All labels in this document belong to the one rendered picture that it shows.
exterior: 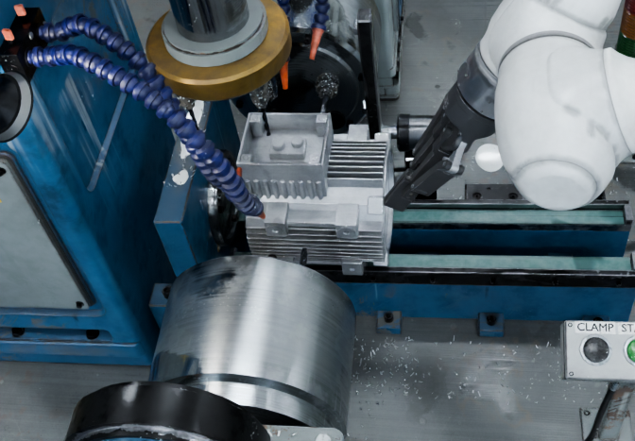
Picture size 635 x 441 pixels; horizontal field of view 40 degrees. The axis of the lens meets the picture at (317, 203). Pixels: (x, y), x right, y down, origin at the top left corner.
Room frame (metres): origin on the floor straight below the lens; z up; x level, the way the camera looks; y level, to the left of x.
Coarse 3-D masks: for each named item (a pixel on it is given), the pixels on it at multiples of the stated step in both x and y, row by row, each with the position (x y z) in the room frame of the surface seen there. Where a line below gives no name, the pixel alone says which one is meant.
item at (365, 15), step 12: (360, 12) 0.97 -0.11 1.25; (360, 24) 0.95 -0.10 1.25; (372, 24) 0.96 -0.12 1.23; (360, 36) 0.95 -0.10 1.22; (372, 36) 0.95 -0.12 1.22; (360, 48) 0.95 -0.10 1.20; (372, 48) 0.95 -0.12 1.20; (372, 60) 0.95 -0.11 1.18; (372, 72) 0.95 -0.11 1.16; (372, 84) 0.95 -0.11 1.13; (372, 96) 0.95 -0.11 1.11; (372, 108) 0.95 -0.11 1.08; (372, 120) 0.95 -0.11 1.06; (372, 132) 0.95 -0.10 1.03
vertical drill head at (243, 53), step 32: (192, 0) 0.83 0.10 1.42; (224, 0) 0.83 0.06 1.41; (256, 0) 0.89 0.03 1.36; (160, 32) 0.89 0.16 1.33; (192, 32) 0.83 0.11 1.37; (224, 32) 0.83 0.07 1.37; (256, 32) 0.83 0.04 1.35; (288, 32) 0.85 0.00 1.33; (160, 64) 0.83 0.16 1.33; (192, 64) 0.81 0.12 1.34; (224, 64) 0.81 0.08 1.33; (256, 64) 0.80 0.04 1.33; (192, 96) 0.79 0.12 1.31; (224, 96) 0.78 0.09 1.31; (256, 96) 0.81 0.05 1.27
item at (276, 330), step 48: (192, 288) 0.63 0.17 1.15; (240, 288) 0.60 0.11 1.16; (288, 288) 0.60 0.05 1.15; (336, 288) 0.62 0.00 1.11; (192, 336) 0.56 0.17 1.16; (240, 336) 0.54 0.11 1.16; (288, 336) 0.54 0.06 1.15; (336, 336) 0.56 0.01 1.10; (192, 384) 0.50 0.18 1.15; (240, 384) 0.48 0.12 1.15; (288, 384) 0.48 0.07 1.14; (336, 384) 0.50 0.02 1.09
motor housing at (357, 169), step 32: (352, 160) 0.83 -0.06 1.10; (384, 160) 0.82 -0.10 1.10; (352, 192) 0.79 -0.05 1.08; (384, 192) 0.78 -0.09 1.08; (256, 224) 0.79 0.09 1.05; (288, 224) 0.77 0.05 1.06; (320, 224) 0.76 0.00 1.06; (384, 224) 0.75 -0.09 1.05; (288, 256) 0.77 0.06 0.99; (320, 256) 0.76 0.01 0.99; (352, 256) 0.74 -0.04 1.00; (384, 256) 0.74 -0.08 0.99
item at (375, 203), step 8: (376, 136) 0.88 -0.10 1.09; (384, 136) 0.88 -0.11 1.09; (368, 200) 0.76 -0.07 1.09; (376, 200) 0.76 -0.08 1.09; (384, 200) 0.77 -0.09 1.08; (368, 208) 0.76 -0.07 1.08; (376, 208) 0.75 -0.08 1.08; (384, 208) 0.76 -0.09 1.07; (376, 264) 0.75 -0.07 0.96; (384, 264) 0.75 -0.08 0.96
